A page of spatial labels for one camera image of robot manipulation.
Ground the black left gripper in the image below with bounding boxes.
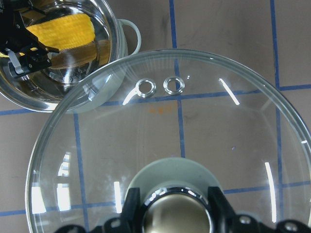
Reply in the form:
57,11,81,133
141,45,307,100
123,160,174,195
0,0,60,78

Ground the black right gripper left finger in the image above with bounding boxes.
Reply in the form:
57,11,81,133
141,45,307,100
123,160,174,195
55,187,141,233

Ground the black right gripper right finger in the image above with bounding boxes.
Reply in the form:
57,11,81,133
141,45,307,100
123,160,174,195
207,186,311,233

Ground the yellow corn cob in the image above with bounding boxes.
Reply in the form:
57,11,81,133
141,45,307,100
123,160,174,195
0,13,96,59

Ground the glass pot lid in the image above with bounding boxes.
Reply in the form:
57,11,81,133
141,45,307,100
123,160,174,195
25,50,311,233

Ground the pale green cooking pot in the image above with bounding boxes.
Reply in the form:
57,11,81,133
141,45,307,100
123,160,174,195
0,0,136,113

